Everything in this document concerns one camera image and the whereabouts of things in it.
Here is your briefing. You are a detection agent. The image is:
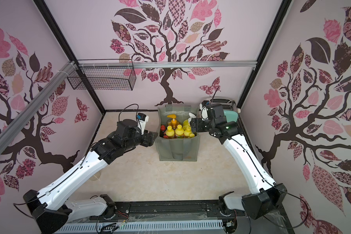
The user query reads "dark green bottle red cap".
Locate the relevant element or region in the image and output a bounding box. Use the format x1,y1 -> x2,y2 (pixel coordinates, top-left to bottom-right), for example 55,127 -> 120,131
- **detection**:
160,125 -> 167,137

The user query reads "orange pump soap bottle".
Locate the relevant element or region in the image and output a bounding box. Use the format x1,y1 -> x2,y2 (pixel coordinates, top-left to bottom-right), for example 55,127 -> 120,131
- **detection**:
167,114 -> 179,130

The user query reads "grey-green shopping bag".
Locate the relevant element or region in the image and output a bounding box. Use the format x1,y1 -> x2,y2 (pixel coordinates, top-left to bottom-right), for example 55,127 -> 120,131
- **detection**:
155,105 -> 201,161

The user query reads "large yellow dish soap bottle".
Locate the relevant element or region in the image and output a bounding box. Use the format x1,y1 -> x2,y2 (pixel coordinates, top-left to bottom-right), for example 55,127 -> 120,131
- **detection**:
182,113 -> 197,130

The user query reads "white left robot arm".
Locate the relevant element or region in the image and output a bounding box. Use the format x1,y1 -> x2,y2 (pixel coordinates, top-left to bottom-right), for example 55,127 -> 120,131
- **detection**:
23,131 -> 158,234

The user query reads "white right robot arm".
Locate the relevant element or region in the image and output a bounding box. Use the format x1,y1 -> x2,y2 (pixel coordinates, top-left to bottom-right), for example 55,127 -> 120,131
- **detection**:
190,117 -> 287,219

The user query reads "mint green toaster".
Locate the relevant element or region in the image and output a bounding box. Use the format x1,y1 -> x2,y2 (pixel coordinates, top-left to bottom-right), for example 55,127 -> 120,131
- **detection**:
210,100 -> 238,125

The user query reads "clear glass jar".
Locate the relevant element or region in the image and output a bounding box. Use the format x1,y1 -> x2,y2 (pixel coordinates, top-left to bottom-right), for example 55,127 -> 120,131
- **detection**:
89,171 -> 101,181

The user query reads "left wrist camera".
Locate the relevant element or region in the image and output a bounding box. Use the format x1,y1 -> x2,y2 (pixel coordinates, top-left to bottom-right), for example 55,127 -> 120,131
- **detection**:
116,112 -> 150,138

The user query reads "black wire basket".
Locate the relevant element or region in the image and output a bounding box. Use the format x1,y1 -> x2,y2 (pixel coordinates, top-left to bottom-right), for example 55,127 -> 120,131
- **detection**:
67,58 -> 137,91

